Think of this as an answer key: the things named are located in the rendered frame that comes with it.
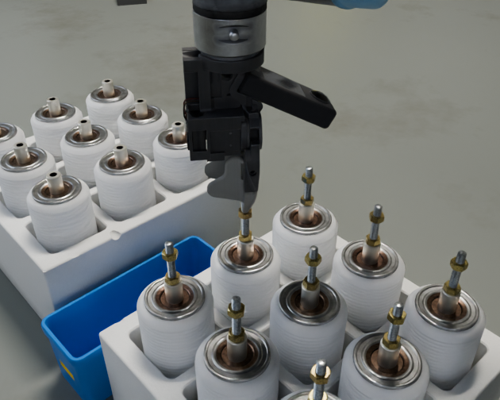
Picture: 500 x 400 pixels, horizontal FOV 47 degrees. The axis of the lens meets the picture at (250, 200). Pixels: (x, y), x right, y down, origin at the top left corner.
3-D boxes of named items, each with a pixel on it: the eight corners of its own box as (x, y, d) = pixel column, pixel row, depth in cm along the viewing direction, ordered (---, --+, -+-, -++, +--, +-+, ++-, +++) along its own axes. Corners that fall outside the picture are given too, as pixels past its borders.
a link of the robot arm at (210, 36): (260, -6, 62) (273, 21, 56) (260, 36, 65) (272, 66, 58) (190, -3, 61) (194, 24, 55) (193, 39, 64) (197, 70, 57)
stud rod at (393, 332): (392, 348, 64) (402, 301, 60) (394, 355, 63) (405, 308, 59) (383, 348, 64) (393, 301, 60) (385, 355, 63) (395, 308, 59)
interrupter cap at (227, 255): (223, 280, 75) (223, 276, 75) (213, 243, 81) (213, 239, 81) (279, 271, 77) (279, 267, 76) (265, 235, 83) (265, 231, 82)
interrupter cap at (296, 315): (298, 275, 76) (298, 271, 76) (350, 298, 73) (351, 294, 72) (267, 310, 71) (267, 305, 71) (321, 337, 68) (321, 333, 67)
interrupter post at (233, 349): (231, 367, 64) (230, 348, 62) (223, 351, 66) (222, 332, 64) (251, 360, 65) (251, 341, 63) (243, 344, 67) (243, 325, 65)
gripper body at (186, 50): (187, 133, 71) (181, 37, 64) (257, 128, 72) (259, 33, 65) (190, 167, 65) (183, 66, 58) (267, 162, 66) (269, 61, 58)
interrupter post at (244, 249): (238, 263, 78) (238, 244, 76) (235, 251, 80) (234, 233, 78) (255, 261, 78) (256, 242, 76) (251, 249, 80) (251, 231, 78)
